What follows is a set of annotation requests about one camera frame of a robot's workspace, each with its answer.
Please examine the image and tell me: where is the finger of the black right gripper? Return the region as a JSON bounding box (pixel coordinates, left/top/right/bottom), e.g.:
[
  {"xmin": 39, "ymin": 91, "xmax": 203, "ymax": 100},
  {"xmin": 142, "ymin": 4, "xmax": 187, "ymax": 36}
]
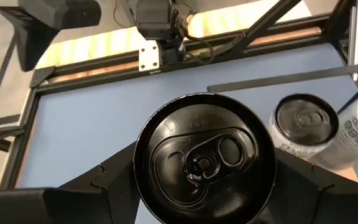
[{"xmin": 0, "ymin": 6, "xmax": 60, "ymax": 72}]

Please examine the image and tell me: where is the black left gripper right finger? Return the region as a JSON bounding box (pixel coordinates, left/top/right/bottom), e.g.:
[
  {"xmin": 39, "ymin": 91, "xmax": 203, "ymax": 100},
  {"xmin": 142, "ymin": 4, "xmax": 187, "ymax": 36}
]
[{"xmin": 253, "ymin": 148, "xmax": 358, "ymax": 224}]

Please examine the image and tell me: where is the white metal mounting plate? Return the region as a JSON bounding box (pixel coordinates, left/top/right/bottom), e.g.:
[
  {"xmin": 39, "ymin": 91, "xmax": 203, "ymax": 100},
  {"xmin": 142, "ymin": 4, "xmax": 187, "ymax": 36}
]
[{"xmin": 138, "ymin": 40, "xmax": 160, "ymax": 72}]

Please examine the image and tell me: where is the black cable sleeve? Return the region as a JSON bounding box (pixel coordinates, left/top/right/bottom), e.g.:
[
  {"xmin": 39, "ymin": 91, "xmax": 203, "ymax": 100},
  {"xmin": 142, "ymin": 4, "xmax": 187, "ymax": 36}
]
[{"xmin": 197, "ymin": 0, "xmax": 303, "ymax": 60}]

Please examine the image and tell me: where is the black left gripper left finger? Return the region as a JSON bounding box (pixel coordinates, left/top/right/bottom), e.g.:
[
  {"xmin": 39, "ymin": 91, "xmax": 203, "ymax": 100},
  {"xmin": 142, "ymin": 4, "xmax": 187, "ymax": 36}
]
[{"xmin": 0, "ymin": 141, "xmax": 144, "ymax": 224}]

